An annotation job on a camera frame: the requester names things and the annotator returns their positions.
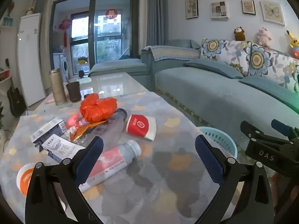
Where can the white and blue carton box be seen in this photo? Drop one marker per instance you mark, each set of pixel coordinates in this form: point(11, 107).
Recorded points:
point(46, 130)

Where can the pink pig plush toy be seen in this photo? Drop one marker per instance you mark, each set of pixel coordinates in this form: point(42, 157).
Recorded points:
point(264, 37)

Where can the beige thermos flask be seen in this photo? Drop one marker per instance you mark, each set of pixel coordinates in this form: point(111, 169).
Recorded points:
point(58, 88)

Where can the dark brown cup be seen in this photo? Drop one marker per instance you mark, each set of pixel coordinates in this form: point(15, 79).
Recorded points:
point(73, 92)

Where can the yellow balcony object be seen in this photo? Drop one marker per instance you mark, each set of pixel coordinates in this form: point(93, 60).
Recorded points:
point(83, 60)

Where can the pink snack packet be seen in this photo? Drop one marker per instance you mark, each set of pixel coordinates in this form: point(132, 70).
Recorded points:
point(72, 120)

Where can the floral sofa cushion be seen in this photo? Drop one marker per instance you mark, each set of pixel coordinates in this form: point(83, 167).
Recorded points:
point(268, 63)
point(224, 51)

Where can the grey-blue curtain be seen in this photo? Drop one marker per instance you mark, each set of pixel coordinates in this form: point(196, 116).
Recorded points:
point(157, 14)

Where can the tall framed picture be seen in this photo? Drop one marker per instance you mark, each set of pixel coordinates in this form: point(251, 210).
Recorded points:
point(191, 7)

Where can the butterfly framed picture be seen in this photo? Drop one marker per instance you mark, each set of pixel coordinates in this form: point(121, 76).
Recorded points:
point(272, 12)

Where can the brown monkey plush toy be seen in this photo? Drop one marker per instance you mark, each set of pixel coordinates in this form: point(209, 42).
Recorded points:
point(240, 34)

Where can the yellow plush toy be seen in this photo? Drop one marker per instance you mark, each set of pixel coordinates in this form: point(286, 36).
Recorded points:
point(294, 43)

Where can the red hanging knot decoration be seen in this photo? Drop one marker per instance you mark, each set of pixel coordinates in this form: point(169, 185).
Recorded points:
point(64, 26)

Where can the black guitar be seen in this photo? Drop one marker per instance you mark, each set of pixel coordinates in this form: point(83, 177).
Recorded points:
point(15, 100)

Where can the dark framed picture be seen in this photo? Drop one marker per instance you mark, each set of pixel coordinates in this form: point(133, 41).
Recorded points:
point(248, 6)

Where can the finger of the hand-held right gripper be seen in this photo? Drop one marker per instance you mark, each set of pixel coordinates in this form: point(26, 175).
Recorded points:
point(281, 126)
point(259, 132)

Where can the clear bottle with dark cap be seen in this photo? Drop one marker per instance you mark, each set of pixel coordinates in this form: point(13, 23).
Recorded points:
point(109, 128)

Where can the red door sticker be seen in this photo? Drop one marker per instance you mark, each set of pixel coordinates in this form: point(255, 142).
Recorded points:
point(111, 14)

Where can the light blue plastic basket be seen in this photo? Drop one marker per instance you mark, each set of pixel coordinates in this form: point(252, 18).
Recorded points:
point(222, 140)

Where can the red and white paper cup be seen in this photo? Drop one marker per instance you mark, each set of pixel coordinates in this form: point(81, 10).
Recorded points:
point(140, 126)

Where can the white refrigerator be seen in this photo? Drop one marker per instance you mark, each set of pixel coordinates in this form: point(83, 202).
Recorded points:
point(30, 60)

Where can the sliding glass door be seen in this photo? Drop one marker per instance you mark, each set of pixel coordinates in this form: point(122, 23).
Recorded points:
point(93, 35)

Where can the white flat printed box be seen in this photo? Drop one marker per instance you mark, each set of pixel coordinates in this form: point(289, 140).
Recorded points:
point(60, 148)

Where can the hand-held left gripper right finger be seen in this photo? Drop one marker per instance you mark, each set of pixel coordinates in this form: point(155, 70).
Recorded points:
point(208, 161)

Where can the pink label plastic bottle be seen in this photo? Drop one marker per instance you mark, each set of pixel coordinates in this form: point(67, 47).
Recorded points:
point(114, 159)

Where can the grey patterned tablecloth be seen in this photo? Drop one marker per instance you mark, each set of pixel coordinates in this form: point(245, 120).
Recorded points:
point(163, 168)

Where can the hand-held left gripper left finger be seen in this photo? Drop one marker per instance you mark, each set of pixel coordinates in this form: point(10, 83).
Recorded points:
point(90, 161)

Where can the orange snack wrapper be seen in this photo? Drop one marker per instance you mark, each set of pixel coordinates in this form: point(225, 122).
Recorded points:
point(81, 130)

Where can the white washing machine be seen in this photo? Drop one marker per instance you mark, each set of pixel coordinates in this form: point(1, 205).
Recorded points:
point(62, 67)

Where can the orange plastic bag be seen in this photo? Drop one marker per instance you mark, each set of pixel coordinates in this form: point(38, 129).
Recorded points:
point(98, 108)

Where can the blue-grey sofa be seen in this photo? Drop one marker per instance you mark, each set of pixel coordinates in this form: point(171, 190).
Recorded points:
point(210, 98)

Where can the orange and white paper cup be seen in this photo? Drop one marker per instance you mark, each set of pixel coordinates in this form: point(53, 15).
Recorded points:
point(23, 179)

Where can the striped sofa armrest cover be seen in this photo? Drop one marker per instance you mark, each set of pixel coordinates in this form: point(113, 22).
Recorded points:
point(172, 52)

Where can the blue flat cushion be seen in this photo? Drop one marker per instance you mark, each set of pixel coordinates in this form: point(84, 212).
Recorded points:
point(212, 67)
point(268, 88)

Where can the white canvas picture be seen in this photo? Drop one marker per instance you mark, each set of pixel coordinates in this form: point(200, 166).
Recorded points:
point(219, 9)

